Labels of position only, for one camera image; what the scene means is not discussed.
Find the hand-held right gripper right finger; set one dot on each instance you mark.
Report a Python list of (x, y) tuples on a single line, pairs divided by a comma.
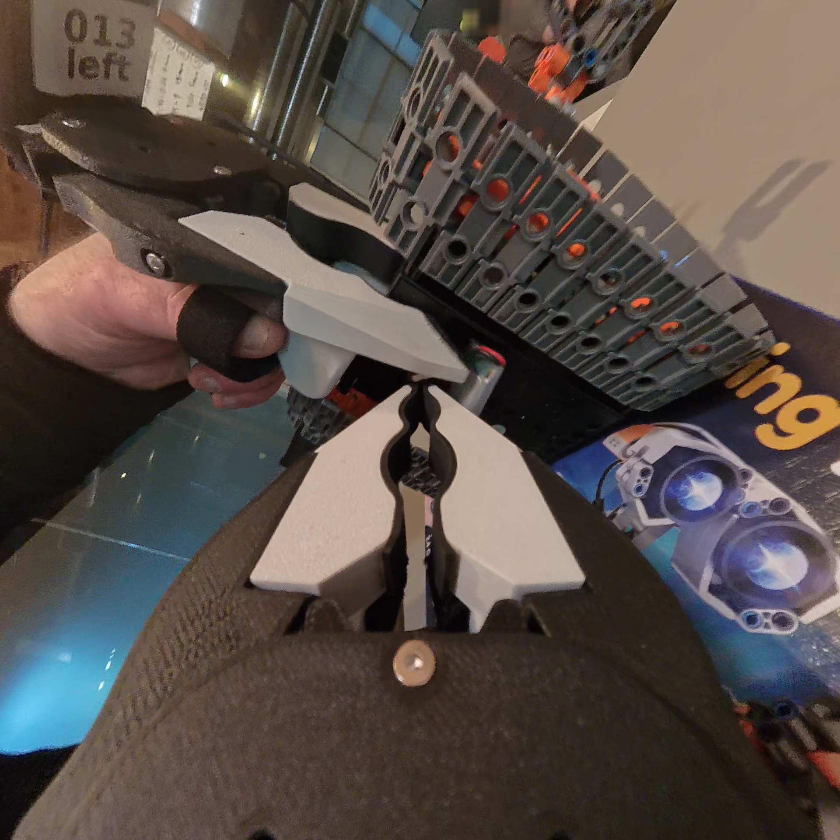
[(518, 525)]

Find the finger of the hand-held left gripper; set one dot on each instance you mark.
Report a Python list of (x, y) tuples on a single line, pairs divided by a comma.
[(328, 203), (341, 308)]

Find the orange grey tracked brick robot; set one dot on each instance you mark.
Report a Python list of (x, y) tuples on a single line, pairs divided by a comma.
[(558, 229)]

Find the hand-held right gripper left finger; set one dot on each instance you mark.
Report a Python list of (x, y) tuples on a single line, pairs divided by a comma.
[(321, 525)]

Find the blue robot kit box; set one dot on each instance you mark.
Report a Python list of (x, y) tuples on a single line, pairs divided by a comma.
[(722, 623)]

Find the person's left forearm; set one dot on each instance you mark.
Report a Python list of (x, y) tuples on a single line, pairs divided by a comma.
[(52, 446)]

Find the person's left hand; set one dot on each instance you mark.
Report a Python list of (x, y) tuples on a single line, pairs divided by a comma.
[(98, 315)]

